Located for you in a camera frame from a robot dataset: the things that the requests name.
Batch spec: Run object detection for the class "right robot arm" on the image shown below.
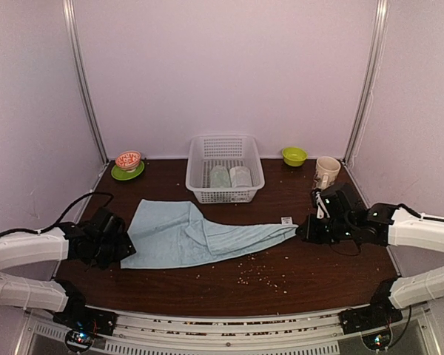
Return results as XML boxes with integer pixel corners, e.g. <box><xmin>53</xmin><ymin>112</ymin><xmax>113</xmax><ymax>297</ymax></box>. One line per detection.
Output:
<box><xmin>296</xmin><ymin>183</ymin><xmax>444</xmax><ymax>327</ymax></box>

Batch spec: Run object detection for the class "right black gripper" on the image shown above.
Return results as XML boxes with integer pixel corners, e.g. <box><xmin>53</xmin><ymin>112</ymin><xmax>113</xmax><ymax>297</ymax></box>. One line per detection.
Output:
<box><xmin>297</xmin><ymin>214</ymin><xmax>354</xmax><ymax>245</ymax></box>

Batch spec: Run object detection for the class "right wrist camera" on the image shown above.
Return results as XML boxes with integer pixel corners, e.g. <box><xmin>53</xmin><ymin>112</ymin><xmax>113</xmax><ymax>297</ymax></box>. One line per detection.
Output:
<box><xmin>311</xmin><ymin>189</ymin><xmax>330</xmax><ymax>220</ymax></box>

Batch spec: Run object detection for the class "left aluminium frame post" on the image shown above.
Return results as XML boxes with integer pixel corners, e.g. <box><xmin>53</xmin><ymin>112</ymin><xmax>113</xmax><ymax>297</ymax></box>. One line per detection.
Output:
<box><xmin>62</xmin><ymin>0</ymin><xmax>110</xmax><ymax>165</ymax></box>

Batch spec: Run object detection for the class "green panda towel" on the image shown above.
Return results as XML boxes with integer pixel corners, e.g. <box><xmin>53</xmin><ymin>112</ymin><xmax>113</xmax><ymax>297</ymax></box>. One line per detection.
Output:
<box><xmin>209</xmin><ymin>165</ymin><xmax>232</xmax><ymax>189</ymax></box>

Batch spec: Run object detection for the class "rolled grey towel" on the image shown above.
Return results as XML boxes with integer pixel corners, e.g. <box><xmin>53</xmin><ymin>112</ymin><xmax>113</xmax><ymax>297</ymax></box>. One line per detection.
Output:
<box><xmin>229</xmin><ymin>166</ymin><xmax>252</xmax><ymax>188</ymax></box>

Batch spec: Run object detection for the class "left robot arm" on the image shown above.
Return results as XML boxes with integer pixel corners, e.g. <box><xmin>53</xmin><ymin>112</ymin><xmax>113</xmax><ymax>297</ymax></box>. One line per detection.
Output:
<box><xmin>0</xmin><ymin>208</ymin><xmax>135</xmax><ymax>328</ymax></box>

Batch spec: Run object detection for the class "light blue towel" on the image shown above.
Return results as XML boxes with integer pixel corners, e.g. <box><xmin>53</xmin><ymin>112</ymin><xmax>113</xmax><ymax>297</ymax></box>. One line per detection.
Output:
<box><xmin>120</xmin><ymin>200</ymin><xmax>297</xmax><ymax>270</ymax></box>

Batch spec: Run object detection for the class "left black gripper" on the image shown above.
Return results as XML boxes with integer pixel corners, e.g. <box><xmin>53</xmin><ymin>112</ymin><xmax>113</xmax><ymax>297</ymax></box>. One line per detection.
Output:
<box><xmin>92</xmin><ymin>231</ymin><xmax>135</xmax><ymax>270</ymax></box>

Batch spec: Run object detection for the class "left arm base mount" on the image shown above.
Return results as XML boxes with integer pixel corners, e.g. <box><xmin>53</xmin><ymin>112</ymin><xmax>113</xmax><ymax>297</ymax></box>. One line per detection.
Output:
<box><xmin>53</xmin><ymin>308</ymin><xmax>118</xmax><ymax>354</ymax></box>

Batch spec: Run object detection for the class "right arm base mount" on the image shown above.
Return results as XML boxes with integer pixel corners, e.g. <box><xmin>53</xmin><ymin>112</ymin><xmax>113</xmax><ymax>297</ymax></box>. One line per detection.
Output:
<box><xmin>338</xmin><ymin>305</ymin><xmax>403</xmax><ymax>352</ymax></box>

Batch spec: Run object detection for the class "lime green bowl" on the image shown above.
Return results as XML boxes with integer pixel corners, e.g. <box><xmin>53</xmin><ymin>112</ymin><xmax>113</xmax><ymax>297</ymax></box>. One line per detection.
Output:
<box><xmin>282</xmin><ymin>146</ymin><xmax>308</xmax><ymax>167</ymax></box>

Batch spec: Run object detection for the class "right aluminium frame post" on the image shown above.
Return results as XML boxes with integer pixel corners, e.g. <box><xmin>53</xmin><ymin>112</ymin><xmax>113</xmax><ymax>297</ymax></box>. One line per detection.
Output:
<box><xmin>343</xmin><ymin>0</ymin><xmax>389</xmax><ymax>167</ymax></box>

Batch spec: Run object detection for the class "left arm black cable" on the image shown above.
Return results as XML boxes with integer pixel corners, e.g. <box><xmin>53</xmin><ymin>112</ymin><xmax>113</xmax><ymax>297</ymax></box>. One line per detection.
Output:
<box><xmin>0</xmin><ymin>192</ymin><xmax>114</xmax><ymax>237</ymax></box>

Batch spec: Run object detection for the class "green plate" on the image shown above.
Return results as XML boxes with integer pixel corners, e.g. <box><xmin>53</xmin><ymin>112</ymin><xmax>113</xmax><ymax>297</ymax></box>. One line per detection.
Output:
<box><xmin>111</xmin><ymin>161</ymin><xmax>145</xmax><ymax>181</ymax></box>

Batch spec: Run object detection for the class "aluminium frame post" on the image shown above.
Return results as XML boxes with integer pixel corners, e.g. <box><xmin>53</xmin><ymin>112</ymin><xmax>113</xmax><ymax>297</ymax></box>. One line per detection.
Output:
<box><xmin>62</xmin><ymin>0</ymin><xmax>110</xmax><ymax>165</ymax></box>
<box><xmin>343</xmin><ymin>0</ymin><xmax>389</xmax><ymax>167</ymax></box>

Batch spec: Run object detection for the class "front aluminium rail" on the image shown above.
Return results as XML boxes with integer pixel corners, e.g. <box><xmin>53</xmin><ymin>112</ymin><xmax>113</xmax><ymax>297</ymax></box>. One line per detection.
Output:
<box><xmin>14</xmin><ymin>306</ymin><xmax>442</xmax><ymax>354</ymax></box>

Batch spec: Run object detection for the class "red patterned bowl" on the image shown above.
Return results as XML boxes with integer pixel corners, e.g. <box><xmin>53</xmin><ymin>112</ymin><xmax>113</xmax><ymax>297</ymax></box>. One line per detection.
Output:
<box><xmin>115</xmin><ymin>151</ymin><xmax>141</xmax><ymax>172</ymax></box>

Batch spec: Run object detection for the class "white plastic basket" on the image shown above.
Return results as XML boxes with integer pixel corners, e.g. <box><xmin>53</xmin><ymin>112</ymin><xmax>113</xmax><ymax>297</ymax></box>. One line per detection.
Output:
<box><xmin>186</xmin><ymin>135</ymin><xmax>265</xmax><ymax>204</ymax></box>

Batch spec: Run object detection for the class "cream printed mug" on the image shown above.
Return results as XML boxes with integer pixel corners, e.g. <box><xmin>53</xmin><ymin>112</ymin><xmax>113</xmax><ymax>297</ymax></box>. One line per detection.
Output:
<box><xmin>313</xmin><ymin>156</ymin><xmax>341</xmax><ymax>190</ymax></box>

